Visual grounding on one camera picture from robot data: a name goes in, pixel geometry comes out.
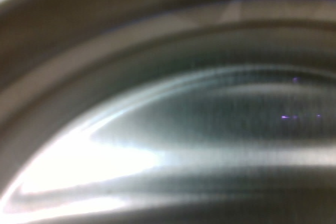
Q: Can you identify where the round silver metal plate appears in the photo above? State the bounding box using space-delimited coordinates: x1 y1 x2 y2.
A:
0 0 336 224

